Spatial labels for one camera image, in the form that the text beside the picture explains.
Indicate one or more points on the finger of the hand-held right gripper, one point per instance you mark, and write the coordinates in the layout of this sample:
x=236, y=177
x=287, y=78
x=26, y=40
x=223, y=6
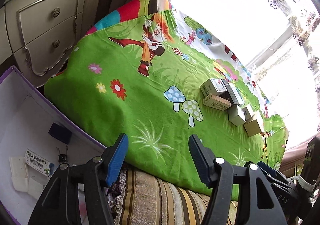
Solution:
x=267, y=170

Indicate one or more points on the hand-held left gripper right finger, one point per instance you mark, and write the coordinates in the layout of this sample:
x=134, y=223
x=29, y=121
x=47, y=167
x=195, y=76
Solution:
x=200, y=162

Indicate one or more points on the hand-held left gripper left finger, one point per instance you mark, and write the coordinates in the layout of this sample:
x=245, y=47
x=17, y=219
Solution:
x=116, y=162

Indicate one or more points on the pile of small cardboard boxes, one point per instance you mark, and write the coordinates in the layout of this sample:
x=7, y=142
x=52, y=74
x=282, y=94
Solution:
x=253, y=127

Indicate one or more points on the dark blue small box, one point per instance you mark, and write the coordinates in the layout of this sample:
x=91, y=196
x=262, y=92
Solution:
x=60, y=133

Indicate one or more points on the white barcode-label box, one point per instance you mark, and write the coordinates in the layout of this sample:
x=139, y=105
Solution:
x=37, y=162

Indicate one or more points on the purple storage box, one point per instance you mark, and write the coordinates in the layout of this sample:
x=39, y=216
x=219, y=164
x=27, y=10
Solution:
x=25, y=105

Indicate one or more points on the dark wooden furniture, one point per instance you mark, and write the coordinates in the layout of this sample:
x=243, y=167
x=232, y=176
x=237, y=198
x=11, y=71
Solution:
x=297, y=150

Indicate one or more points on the black binder clip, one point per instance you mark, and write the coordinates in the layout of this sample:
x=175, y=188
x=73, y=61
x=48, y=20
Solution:
x=61, y=158

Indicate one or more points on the striped beige towel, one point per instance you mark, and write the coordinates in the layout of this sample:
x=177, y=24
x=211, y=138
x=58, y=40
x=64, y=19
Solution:
x=155, y=202

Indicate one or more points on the green cartoon printed blanket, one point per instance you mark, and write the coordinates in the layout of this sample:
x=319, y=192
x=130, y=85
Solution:
x=125, y=105

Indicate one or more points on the white foam pad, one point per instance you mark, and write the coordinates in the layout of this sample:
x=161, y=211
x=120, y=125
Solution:
x=37, y=188
x=18, y=172

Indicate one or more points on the cream cabinet with drawers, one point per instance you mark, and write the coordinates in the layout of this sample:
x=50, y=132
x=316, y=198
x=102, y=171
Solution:
x=42, y=39

